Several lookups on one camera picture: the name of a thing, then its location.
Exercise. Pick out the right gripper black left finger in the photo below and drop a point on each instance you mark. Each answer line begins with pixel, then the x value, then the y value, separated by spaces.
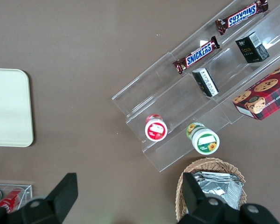
pixel 58 200

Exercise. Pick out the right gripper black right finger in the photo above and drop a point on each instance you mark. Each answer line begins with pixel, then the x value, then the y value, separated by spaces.
pixel 200 210

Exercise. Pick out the light wicker basket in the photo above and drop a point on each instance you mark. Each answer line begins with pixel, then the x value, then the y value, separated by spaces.
pixel 214 164

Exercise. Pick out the cream plastic serving tray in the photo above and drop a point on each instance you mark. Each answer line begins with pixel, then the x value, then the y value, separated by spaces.
pixel 9 107

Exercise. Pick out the silver foil packet stack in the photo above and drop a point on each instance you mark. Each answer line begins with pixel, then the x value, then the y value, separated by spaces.
pixel 219 191

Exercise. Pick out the clear acrylic bottle rack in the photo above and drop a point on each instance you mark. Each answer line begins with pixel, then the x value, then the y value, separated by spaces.
pixel 28 193

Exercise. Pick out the green lidded sunflower jar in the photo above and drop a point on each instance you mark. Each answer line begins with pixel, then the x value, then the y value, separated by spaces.
pixel 205 141

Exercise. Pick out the red lidded small jar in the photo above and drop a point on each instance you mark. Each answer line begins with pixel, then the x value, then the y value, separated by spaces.
pixel 156 130

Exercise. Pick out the clear acrylic stepped display stand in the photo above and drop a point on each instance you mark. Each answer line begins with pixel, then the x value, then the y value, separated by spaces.
pixel 154 98

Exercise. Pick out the small black carton box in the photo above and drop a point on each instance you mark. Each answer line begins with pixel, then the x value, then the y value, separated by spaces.
pixel 206 82
pixel 252 50

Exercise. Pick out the red plaid cookie box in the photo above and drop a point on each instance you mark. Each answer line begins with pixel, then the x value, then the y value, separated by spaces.
pixel 266 93

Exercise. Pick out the Snickers chocolate bar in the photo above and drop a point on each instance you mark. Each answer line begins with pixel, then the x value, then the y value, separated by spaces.
pixel 242 15
pixel 198 54

